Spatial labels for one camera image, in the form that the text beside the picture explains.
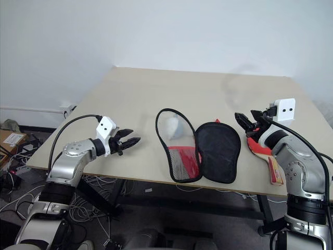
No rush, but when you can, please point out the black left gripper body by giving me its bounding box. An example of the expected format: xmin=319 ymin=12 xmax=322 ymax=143
xmin=108 ymin=130 xmax=125 ymax=156

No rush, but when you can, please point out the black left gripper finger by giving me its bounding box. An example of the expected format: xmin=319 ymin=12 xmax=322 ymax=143
xmin=121 ymin=137 xmax=142 ymax=150
xmin=116 ymin=128 xmax=134 ymax=139

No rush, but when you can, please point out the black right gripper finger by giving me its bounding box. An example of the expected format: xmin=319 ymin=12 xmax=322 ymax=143
xmin=250 ymin=109 xmax=266 ymax=121
xmin=234 ymin=112 xmax=255 ymax=131

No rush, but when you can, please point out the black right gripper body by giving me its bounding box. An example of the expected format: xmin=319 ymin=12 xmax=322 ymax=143
xmin=245 ymin=114 xmax=273 ymax=137

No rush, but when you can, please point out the red table tennis paddle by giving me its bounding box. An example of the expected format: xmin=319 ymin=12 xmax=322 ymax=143
xmin=246 ymin=124 xmax=286 ymax=186

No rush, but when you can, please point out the black mesh zip pouch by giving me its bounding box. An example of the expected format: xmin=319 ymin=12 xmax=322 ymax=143
xmin=155 ymin=108 xmax=241 ymax=184

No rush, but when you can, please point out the white object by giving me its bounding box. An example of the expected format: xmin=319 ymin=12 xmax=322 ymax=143
xmin=165 ymin=116 xmax=179 ymax=140

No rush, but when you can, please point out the white rounded shoe shape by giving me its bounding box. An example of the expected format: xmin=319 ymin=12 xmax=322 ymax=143
xmin=77 ymin=239 xmax=94 ymax=250

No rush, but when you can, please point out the brown cardboard box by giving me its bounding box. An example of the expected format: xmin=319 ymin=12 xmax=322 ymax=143
xmin=0 ymin=129 xmax=28 ymax=167

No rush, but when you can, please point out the olive green cloth bundle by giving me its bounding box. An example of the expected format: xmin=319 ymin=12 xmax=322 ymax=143
xmin=0 ymin=119 xmax=20 ymax=132

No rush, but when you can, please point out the black floor device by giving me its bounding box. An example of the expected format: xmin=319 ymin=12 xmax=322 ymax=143
xmin=0 ymin=171 xmax=22 ymax=191

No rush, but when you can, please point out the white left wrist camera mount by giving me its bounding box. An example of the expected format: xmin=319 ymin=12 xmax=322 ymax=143
xmin=95 ymin=116 xmax=117 ymax=157

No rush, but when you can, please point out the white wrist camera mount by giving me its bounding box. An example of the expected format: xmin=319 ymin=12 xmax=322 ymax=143
xmin=95 ymin=116 xmax=117 ymax=157
xmin=269 ymin=98 xmax=297 ymax=123

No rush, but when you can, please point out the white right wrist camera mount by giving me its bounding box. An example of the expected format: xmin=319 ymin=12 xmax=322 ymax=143
xmin=269 ymin=98 xmax=297 ymax=123

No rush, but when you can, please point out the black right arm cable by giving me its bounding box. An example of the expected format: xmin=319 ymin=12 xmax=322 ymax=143
xmin=264 ymin=116 xmax=333 ymax=228

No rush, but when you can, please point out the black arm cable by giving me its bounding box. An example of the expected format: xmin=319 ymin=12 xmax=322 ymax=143
xmin=46 ymin=115 xmax=102 ymax=178
xmin=264 ymin=116 xmax=333 ymax=228

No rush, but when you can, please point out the white wall socket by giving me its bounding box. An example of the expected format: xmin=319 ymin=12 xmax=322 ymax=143
xmin=59 ymin=104 xmax=78 ymax=118

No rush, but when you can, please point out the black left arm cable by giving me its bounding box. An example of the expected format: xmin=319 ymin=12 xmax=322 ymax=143
xmin=46 ymin=115 xmax=102 ymax=178

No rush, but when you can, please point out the black metal table frame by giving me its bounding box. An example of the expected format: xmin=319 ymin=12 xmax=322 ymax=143
xmin=76 ymin=177 xmax=287 ymax=236

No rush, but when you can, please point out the white wall cable duct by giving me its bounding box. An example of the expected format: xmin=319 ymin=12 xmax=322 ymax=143
xmin=0 ymin=106 xmax=66 ymax=114

